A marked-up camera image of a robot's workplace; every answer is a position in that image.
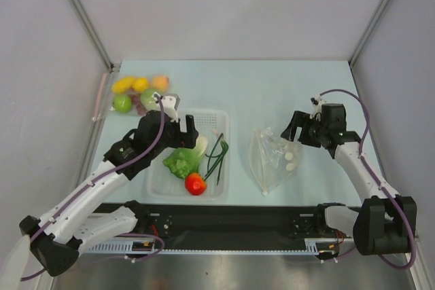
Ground fake white mushroom pieces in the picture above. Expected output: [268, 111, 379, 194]
[282, 142, 301, 173]

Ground pale green fake cabbage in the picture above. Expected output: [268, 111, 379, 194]
[140, 88, 162, 111]

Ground white perforated plastic basket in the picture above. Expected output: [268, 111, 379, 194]
[145, 109, 230, 203]

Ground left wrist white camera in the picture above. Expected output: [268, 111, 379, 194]
[152, 92, 180, 122]

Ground white slotted cable duct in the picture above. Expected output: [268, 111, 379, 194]
[85, 236, 337, 256]

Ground fake red grapes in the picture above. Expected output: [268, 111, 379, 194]
[127, 90, 147, 116]

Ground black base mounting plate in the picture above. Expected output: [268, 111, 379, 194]
[101, 202, 358, 251]

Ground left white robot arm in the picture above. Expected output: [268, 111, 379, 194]
[19, 111, 198, 276]

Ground fake red orange pepper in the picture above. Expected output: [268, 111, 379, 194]
[184, 173, 207, 196]

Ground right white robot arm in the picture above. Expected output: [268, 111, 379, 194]
[281, 103, 417, 255]

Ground left aluminium frame post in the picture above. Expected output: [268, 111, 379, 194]
[68, 0, 114, 72]

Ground green fake apple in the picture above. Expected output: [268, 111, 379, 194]
[112, 94, 132, 113]

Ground yellow fake lemon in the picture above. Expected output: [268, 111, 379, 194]
[132, 77, 150, 92]

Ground wrist white camera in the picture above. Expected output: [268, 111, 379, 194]
[152, 92, 180, 122]
[310, 94, 325, 119]

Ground right aluminium frame post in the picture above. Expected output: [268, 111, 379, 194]
[348, 0, 393, 70]

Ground orange fake peach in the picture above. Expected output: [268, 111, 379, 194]
[151, 75, 169, 92]

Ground fake green onion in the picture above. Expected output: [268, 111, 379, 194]
[204, 130, 229, 185]

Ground zip bag of fake fruit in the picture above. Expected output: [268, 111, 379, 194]
[92, 73, 171, 122]

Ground aluminium frame post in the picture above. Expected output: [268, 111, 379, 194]
[348, 0, 393, 70]
[68, 0, 114, 72]

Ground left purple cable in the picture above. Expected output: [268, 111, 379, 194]
[20, 94, 167, 283]

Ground clear zip top bag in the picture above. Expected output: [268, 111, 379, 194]
[248, 128, 299, 196]

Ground yellow fake mango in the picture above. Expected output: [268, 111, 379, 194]
[111, 76, 136, 94]

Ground fake green lettuce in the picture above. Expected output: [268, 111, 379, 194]
[162, 135, 208, 179]

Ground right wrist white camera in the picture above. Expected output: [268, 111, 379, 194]
[310, 94, 325, 119]

